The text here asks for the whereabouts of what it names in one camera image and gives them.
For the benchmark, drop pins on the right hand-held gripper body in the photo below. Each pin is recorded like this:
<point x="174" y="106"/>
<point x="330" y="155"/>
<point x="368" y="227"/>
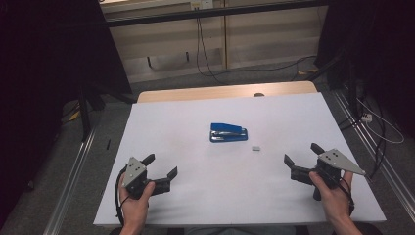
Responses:
<point x="329" y="164"/>

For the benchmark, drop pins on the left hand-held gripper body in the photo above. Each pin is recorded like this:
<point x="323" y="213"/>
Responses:
<point x="134" y="174"/>

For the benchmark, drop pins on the blue stapler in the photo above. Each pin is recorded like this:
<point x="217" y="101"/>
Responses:
<point x="228" y="133"/>

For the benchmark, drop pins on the person's left hand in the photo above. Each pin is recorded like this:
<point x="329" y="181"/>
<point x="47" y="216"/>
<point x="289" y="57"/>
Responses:
<point x="135" y="209"/>

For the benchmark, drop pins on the person's right hand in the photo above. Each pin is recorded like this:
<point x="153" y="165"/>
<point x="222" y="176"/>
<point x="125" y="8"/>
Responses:
<point x="332" y="199"/>

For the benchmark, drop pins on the white table cover sheet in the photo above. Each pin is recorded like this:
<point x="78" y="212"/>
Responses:
<point x="202" y="182"/>

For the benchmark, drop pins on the white power strip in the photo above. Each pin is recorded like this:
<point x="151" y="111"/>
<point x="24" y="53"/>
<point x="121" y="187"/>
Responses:
<point x="367" y="117"/>

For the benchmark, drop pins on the person's dark clothing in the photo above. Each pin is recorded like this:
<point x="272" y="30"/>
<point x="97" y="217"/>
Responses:
<point x="372" y="229"/>

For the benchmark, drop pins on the wooden table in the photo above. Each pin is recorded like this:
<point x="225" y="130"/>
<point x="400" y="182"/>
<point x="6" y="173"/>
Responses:
<point x="195" y="94"/>

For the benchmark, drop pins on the black metal stand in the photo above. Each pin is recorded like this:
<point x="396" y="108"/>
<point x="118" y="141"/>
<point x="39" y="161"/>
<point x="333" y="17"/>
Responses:
<point x="86" y="107"/>

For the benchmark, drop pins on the person's grey trousers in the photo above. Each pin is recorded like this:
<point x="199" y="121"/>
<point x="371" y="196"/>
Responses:
<point x="238" y="231"/>

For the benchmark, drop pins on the black curtain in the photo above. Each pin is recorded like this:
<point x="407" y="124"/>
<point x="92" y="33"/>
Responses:
<point x="42" y="81"/>
<point x="375" y="49"/>

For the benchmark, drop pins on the black horizontal bar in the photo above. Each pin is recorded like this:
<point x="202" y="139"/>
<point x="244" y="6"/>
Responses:
<point x="208" y="13"/>

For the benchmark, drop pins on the aluminium floor rail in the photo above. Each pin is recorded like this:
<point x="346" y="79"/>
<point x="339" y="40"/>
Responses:
<point x="378" y="153"/>
<point x="70" y="182"/>

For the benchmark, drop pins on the white wall socket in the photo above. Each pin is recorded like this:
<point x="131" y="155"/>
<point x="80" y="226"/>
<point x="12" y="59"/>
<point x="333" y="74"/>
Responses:
<point x="202" y="4"/>

